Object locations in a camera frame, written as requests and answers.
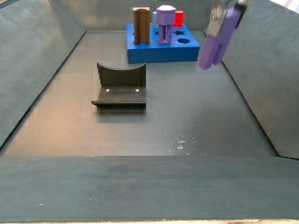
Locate dark curved stand bracket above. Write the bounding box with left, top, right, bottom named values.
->
left=91, top=64, right=146, bottom=107

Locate light blue cylinder block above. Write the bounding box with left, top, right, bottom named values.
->
left=152, top=11, right=159, bottom=28

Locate red rounded block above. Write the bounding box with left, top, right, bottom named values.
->
left=172, top=10, right=184, bottom=27

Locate blue shape-sorter base board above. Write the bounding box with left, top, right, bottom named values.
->
left=126, top=24, right=200, bottom=64

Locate purple double-square peg block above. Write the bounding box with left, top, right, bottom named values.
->
left=199, top=4, right=245, bottom=69

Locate purple pentagon peg block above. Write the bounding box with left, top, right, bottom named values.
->
left=156, top=5, right=175, bottom=44

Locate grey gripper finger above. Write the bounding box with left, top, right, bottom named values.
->
left=207, top=0, right=231, bottom=37

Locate brown arch-shaped block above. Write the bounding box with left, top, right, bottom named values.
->
left=132, top=7, right=151, bottom=45

